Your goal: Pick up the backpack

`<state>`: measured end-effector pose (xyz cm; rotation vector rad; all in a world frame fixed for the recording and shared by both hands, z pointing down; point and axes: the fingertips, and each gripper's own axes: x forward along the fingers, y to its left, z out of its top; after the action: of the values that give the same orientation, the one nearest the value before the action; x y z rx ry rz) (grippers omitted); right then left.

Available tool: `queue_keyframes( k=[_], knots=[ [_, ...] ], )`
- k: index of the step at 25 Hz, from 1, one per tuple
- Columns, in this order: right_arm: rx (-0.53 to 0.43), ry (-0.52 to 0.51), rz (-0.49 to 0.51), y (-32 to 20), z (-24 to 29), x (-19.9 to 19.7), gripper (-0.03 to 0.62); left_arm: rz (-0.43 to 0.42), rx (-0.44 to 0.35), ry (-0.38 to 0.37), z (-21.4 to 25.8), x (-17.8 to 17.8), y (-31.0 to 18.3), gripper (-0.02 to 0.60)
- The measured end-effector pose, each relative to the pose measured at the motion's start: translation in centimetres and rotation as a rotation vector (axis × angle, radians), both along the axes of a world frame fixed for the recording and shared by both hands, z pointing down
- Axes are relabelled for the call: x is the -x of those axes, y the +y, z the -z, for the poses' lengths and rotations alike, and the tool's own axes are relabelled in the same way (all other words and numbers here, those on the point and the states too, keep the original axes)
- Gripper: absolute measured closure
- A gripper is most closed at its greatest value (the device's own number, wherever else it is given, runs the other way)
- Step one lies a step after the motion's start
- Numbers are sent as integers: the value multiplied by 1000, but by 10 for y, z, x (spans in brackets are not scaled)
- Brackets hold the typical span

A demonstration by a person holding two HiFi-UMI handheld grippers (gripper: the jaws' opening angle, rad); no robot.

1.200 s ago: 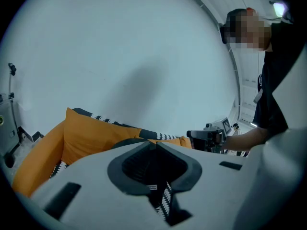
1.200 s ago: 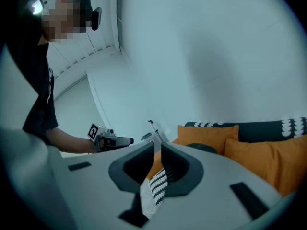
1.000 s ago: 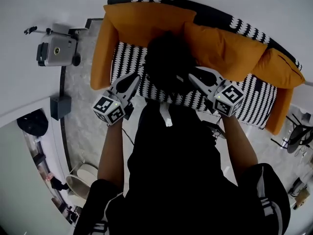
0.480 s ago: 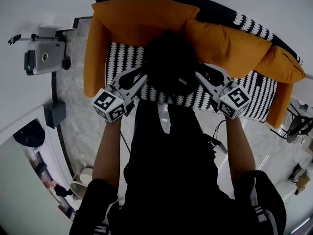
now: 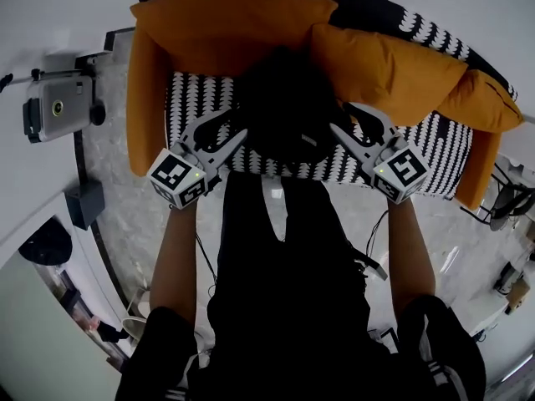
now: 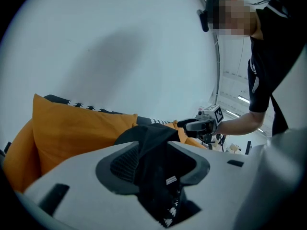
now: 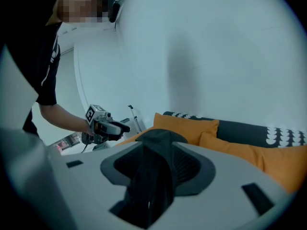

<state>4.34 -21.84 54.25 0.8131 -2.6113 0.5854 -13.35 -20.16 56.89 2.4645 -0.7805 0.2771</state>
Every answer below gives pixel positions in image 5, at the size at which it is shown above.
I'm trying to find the black white patterned seat cushion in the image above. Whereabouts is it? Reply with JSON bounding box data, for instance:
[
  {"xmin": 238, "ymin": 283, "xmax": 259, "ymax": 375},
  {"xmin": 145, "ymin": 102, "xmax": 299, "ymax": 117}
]
[{"xmin": 164, "ymin": 70, "xmax": 474, "ymax": 196}]

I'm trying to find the white slipper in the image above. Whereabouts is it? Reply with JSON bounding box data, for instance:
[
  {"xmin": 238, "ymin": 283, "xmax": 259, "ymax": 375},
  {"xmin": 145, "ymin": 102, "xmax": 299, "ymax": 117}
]
[{"xmin": 120, "ymin": 287, "xmax": 152, "ymax": 347}]

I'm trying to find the grey box camera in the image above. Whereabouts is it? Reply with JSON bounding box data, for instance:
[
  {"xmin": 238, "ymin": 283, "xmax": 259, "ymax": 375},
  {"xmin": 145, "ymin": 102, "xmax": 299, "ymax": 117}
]
[{"xmin": 22, "ymin": 52, "xmax": 107, "ymax": 145}]

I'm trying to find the medium orange back cushion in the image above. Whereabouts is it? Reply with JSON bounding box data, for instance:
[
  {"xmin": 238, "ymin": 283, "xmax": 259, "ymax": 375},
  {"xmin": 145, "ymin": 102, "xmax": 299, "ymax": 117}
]
[{"xmin": 310, "ymin": 23, "xmax": 469, "ymax": 128}]

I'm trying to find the small orange back cushion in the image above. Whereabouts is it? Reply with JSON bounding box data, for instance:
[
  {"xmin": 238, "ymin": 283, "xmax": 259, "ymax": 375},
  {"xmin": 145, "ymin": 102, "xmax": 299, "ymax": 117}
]
[{"xmin": 437, "ymin": 69, "xmax": 525, "ymax": 134}]

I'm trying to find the person's right forearm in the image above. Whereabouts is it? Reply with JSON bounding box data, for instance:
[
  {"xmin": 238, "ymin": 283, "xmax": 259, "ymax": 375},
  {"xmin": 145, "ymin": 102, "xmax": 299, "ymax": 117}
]
[{"xmin": 386, "ymin": 196, "xmax": 436, "ymax": 321}]

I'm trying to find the person's left forearm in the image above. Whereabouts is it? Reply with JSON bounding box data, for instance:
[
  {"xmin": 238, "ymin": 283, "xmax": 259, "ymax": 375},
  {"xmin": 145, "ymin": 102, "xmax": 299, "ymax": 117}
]
[{"xmin": 149, "ymin": 200, "xmax": 198, "ymax": 326}]

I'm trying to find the brown cardboard box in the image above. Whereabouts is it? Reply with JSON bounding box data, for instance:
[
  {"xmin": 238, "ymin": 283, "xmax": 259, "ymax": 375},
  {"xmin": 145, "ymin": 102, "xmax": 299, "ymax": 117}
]
[{"xmin": 504, "ymin": 280, "xmax": 532, "ymax": 316}]

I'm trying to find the large orange back cushion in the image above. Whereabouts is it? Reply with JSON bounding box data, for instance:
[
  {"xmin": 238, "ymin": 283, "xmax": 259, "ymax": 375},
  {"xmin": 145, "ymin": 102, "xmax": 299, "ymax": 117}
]
[{"xmin": 130, "ymin": 0, "xmax": 339, "ymax": 79}]

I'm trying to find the orange sofa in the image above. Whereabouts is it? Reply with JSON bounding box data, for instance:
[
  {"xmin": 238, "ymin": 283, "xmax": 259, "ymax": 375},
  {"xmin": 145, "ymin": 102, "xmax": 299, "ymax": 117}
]
[{"xmin": 126, "ymin": 0, "xmax": 526, "ymax": 212}]

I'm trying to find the black cable with grey plug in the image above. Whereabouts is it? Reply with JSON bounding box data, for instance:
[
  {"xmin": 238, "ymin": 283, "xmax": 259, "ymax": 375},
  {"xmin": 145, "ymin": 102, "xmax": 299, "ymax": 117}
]
[{"xmin": 353, "ymin": 208, "xmax": 390, "ymax": 282}]

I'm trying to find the person's black clothed body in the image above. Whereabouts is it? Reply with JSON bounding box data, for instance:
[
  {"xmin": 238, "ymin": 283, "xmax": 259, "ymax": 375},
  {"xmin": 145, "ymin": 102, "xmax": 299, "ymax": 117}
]
[{"xmin": 114, "ymin": 170, "xmax": 488, "ymax": 401}]

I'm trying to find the black round object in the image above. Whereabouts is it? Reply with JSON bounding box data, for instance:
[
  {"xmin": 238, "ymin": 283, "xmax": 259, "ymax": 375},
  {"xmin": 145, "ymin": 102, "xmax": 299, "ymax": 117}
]
[{"xmin": 18, "ymin": 216, "xmax": 74, "ymax": 266}]

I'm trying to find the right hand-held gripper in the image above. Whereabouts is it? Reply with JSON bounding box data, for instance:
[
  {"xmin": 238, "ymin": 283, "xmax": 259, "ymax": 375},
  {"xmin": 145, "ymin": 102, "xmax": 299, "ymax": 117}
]
[{"xmin": 329, "ymin": 102, "xmax": 430, "ymax": 206}]

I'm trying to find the black white patterned throw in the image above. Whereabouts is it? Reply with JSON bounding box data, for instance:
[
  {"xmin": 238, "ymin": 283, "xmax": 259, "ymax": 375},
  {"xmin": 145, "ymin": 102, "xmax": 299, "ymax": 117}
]
[{"xmin": 137, "ymin": 0, "xmax": 520, "ymax": 102}]

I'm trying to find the small black box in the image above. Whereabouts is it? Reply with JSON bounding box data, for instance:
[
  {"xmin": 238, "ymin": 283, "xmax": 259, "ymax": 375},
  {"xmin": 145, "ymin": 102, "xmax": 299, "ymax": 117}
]
[{"xmin": 64, "ymin": 179, "xmax": 106, "ymax": 231}]

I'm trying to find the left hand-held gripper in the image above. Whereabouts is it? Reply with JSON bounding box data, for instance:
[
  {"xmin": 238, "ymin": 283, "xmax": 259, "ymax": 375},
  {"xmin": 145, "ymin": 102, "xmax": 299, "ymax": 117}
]
[{"xmin": 146, "ymin": 109, "xmax": 249, "ymax": 211}]

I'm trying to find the thin black cable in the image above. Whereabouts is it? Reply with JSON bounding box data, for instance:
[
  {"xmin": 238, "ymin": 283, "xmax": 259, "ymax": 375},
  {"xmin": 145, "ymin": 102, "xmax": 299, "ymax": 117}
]
[{"xmin": 194, "ymin": 231, "xmax": 219, "ymax": 298}]

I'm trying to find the black backpack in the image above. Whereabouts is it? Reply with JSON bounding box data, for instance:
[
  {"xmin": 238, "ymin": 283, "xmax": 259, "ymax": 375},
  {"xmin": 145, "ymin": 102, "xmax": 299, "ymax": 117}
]
[{"xmin": 235, "ymin": 45, "xmax": 349, "ymax": 179}]

